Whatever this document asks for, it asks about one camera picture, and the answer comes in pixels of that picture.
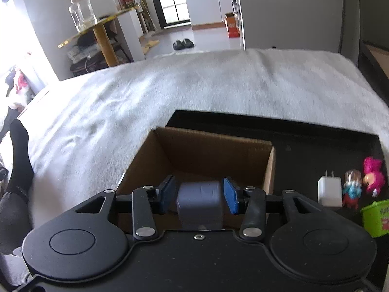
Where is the white power adapter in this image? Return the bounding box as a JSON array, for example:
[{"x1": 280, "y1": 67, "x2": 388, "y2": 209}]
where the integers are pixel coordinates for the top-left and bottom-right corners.
[{"x1": 318, "y1": 171, "x2": 342, "y2": 209}]

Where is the white fuzzy blanket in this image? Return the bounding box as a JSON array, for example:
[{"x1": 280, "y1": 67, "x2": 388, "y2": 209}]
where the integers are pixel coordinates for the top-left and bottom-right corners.
[{"x1": 20, "y1": 49, "x2": 388, "y2": 227}]

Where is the blue red toy figure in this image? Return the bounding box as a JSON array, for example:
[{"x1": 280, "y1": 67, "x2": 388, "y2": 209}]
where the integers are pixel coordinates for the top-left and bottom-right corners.
[{"x1": 342, "y1": 169, "x2": 362, "y2": 210}]

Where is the orange cardboard box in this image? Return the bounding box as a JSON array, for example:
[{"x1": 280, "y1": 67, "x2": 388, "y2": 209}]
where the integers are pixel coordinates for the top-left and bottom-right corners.
[{"x1": 224, "y1": 13, "x2": 240, "y2": 38}]

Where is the gold round side table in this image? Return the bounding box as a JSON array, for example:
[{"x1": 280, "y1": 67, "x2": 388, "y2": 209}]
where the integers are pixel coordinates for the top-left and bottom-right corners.
[{"x1": 57, "y1": 7, "x2": 138, "y2": 67}]

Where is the dark bed frame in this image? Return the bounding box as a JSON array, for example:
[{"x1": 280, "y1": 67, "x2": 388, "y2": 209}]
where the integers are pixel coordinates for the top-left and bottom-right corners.
[{"x1": 358, "y1": 0, "x2": 388, "y2": 103}]

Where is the brown cardboard box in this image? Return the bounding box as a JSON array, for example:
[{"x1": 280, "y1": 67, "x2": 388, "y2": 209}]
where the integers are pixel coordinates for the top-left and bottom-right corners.
[{"x1": 117, "y1": 127, "x2": 275, "y2": 231}]

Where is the white kitchen cabinet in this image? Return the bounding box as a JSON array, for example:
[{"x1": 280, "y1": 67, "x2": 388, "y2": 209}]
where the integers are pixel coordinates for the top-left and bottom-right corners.
[{"x1": 186, "y1": 0, "x2": 233, "y2": 29}]

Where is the green plastic container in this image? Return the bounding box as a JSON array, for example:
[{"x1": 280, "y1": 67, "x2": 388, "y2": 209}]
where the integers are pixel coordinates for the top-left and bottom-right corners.
[{"x1": 361, "y1": 200, "x2": 389, "y2": 238}]

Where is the black slippers pair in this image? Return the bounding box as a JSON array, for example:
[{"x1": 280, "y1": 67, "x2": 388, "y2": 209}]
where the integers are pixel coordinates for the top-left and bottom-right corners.
[{"x1": 172, "y1": 38, "x2": 195, "y2": 51}]

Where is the grey blue cube box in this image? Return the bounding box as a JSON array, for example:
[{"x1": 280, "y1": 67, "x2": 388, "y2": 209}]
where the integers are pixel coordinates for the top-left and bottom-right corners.
[{"x1": 176, "y1": 181, "x2": 223, "y2": 230}]

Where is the person's leg black sock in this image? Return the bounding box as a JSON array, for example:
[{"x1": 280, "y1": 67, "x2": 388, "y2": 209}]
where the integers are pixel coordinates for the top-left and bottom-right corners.
[{"x1": 1, "y1": 119, "x2": 34, "y2": 255}]

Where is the pink toy figure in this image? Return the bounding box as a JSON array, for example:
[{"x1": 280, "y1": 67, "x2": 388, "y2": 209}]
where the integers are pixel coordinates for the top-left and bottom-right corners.
[{"x1": 363, "y1": 157, "x2": 385, "y2": 197}]

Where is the black tray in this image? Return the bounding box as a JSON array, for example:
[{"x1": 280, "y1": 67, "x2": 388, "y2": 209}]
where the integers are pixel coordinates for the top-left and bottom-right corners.
[{"x1": 165, "y1": 109, "x2": 389, "y2": 241}]

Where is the clear glass jar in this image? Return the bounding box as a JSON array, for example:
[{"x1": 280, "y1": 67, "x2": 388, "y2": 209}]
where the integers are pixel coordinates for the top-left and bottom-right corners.
[{"x1": 68, "y1": 0, "x2": 97, "y2": 32}]

